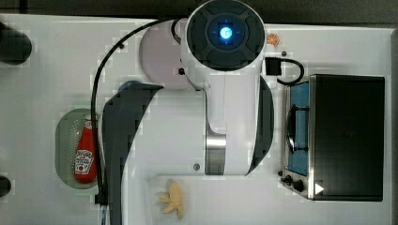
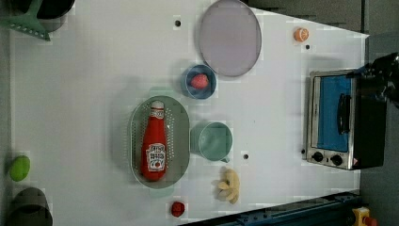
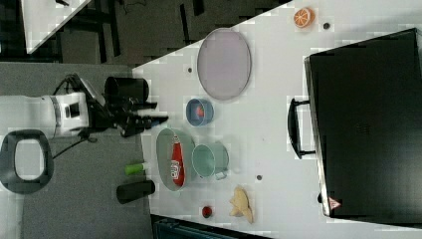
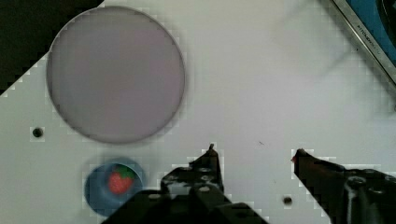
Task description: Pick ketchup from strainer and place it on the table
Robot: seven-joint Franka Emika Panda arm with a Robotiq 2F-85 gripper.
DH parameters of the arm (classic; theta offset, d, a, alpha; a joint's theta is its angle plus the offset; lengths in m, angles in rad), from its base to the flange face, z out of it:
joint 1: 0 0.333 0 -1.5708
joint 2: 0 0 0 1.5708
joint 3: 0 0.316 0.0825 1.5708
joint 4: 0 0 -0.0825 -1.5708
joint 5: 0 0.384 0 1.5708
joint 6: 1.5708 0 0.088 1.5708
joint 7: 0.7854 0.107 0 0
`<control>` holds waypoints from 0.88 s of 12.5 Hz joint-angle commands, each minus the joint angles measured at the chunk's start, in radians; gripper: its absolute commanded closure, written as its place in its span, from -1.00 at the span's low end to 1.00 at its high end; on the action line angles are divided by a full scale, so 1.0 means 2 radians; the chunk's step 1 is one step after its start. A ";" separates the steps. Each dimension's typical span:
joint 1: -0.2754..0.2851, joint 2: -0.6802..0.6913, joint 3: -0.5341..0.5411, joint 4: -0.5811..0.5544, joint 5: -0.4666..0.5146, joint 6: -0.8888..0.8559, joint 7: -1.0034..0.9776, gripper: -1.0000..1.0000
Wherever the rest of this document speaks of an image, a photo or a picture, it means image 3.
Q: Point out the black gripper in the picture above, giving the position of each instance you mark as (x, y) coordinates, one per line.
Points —
(119, 115)

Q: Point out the red plush ketchup bottle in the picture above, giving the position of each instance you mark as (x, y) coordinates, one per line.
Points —
(177, 167)

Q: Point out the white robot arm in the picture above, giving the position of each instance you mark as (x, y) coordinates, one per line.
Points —
(75, 114)

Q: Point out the green oval strainer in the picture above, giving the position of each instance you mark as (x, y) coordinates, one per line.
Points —
(164, 146)

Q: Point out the blue bowl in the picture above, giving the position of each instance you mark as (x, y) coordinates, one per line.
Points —
(191, 115)

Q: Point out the red plush strawberry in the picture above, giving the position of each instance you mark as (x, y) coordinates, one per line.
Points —
(200, 112)

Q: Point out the green bottle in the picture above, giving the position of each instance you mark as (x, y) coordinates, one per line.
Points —
(135, 168)

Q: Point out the mint green cup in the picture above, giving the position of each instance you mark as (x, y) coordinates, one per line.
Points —
(210, 159)

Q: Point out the black cylinder container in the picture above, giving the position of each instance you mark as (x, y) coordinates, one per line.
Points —
(133, 191)

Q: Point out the large lilac round plate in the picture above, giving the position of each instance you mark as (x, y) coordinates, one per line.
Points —
(224, 64)

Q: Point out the small red toy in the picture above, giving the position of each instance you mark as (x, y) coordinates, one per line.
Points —
(207, 211)

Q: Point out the yellow plush banana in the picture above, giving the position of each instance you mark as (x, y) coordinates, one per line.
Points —
(240, 203)

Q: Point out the orange slice toy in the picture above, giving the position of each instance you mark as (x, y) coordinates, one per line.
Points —
(304, 17)

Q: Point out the black toaster oven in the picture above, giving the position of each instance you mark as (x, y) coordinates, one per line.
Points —
(365, 103)

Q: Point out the black ring frame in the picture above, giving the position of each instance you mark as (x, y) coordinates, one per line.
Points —
(8, 173)

